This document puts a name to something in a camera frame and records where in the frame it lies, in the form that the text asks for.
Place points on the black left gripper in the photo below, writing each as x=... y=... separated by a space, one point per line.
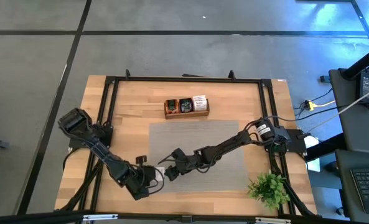
x=144 y=175

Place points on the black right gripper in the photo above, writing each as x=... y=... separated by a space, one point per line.
x=188 y=162

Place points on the wooden three-compartment organizer box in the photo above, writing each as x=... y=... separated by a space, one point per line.
x=184 y=115

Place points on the peach passion fruit tea packet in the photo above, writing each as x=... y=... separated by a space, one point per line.
x=172 y=105

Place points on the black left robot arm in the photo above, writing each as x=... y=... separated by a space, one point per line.
x=97 y=143

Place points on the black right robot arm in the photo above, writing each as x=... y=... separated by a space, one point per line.
x=234 y=143

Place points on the grey woven placemat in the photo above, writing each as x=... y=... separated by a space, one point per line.
x=209 y=137

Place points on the green artificial plant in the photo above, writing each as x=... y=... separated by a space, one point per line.
x=268 y=189

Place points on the black desk leg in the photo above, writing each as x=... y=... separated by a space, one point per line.
x=327 y=147

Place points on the grey desk with keyboard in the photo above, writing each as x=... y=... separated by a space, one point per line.
x=344 y=186

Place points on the small black floor box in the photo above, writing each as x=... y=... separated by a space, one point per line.
x=325 y=78

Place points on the black diagonal beam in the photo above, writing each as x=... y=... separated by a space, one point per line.
x=363 y=63

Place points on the silver metal bracket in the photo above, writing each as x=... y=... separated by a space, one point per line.
x=272 y=221
x=100 y=217

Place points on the black aluminium table frame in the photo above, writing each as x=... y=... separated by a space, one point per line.
x=187 y=79

